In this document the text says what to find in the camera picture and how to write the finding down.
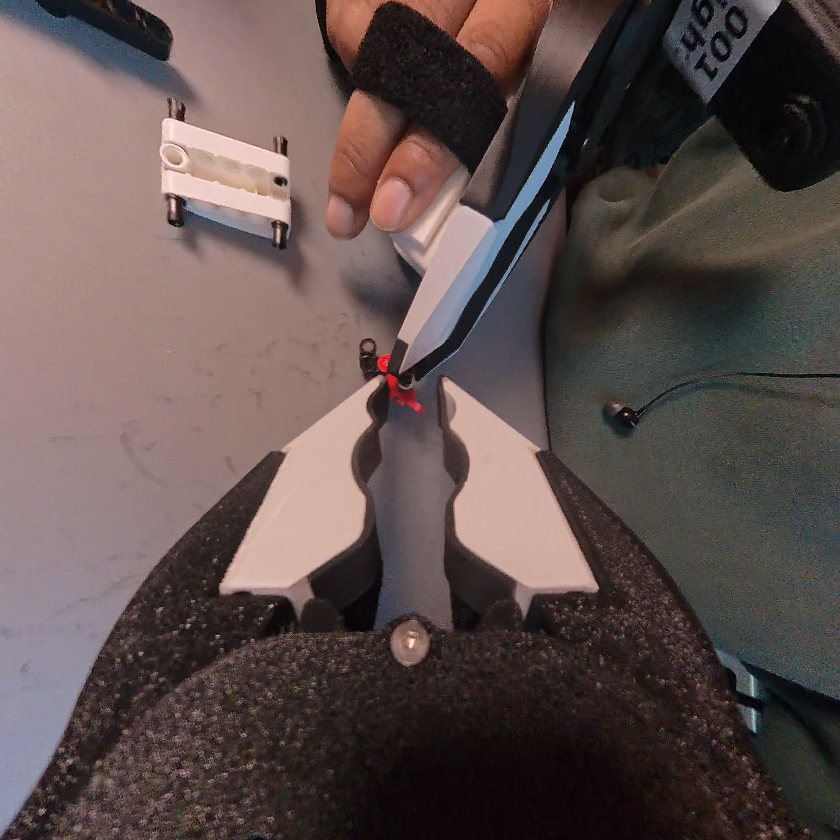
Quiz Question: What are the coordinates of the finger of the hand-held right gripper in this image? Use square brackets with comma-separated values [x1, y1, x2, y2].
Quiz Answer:
[393, 130, 553, 378]
[416, 111, 582, 383]

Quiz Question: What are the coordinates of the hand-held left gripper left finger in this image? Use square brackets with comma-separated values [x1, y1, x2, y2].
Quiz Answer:
[221, 380, 389, 599]

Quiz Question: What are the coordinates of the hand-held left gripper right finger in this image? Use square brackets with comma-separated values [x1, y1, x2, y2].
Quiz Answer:
[439, 377, 599, 613]

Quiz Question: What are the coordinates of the red toy brick piece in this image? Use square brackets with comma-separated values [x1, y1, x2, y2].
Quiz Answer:
[361, 339, 429, 420]

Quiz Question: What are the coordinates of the white toy brick piece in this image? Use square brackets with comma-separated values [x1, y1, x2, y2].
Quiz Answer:
[159, 99, 294, 249]

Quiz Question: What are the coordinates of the grey desk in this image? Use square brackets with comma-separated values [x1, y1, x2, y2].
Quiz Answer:
[0, 0, 565, 815]

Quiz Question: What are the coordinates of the person's right hand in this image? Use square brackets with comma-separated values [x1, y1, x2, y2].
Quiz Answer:
[315, 0, 552, 240]

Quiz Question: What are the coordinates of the green sweatshirt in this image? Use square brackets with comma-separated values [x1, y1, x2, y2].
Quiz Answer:
[542, 119, 840, 840]

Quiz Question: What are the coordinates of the small grey clip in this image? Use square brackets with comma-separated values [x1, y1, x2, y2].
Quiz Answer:
[716, 649, 770, 737]

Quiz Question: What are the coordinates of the toy vehicle chassis build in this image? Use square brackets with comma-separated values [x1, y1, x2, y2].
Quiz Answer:
[37, 0, 173, 61]

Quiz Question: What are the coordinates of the black drawstring cord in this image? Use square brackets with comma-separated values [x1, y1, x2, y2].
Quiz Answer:
[602, 372, 840, 429]

